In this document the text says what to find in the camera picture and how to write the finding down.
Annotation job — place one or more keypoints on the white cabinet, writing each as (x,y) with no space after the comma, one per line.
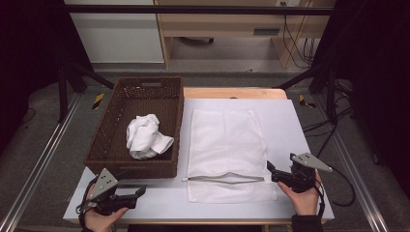
(119,38)

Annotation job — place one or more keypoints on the aluminium floor rail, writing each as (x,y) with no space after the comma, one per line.
(38,161)
(354,167)

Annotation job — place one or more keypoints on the wooden desk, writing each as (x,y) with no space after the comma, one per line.
(225,22)

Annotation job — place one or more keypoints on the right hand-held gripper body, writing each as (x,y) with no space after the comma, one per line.
(304,177)

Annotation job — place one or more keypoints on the black metal stand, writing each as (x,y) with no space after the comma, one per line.
(331,96)
(63,96)

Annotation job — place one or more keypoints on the brown wicker basket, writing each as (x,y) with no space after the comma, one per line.
(141,96)

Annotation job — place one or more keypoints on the black curtain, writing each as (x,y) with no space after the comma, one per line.
(29,48)
(374,64)

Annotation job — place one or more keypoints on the black horizontal bar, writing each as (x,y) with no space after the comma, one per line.
(193,9)

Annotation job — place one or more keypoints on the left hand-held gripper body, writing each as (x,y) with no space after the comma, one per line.
(104,185)

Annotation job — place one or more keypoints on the person's right hand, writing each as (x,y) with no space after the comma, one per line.
(304,201)

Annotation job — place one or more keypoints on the white wall socket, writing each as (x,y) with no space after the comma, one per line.
(287,2)

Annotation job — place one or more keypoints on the white garment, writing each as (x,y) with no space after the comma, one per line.
(145,135)

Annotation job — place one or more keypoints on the person's left hand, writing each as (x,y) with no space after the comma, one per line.
(103,222)

